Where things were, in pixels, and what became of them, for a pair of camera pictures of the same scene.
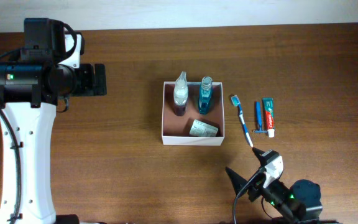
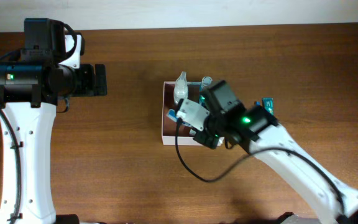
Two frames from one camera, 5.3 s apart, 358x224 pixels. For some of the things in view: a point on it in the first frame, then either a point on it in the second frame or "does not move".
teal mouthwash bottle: x=205 y=96 does not move
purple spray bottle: x=181 y=95 does not move
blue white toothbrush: x=236 y=102 -> x=172 y=114
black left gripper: x=99 y=79 does not move
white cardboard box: x=175 y=129 does not move
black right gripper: x=254 y=184 -> x=206 y=140
